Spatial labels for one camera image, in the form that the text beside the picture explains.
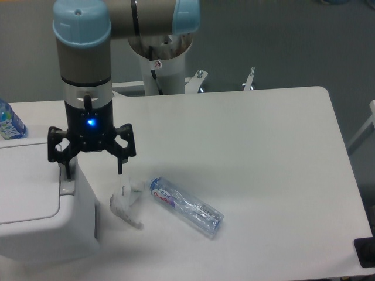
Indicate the black clamp at table corner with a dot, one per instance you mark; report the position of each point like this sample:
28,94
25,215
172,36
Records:
365,251

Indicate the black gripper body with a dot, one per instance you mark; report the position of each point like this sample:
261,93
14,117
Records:
90,131

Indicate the crumpled clear plastic wrapper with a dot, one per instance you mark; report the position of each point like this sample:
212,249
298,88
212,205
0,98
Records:
124,196

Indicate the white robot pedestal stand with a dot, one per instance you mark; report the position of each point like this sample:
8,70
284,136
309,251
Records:
162,61

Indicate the blue label water bottle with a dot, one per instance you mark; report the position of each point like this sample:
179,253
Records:
11,125

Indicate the white frame at right edge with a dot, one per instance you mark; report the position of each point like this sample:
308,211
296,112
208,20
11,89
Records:
363,132

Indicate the white plastic trash can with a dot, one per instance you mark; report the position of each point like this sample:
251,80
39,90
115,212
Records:
45,216

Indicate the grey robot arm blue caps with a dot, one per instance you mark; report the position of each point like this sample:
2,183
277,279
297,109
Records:
158,31

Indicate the empty clear plastic water bottle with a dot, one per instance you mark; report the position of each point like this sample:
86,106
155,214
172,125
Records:
191,209

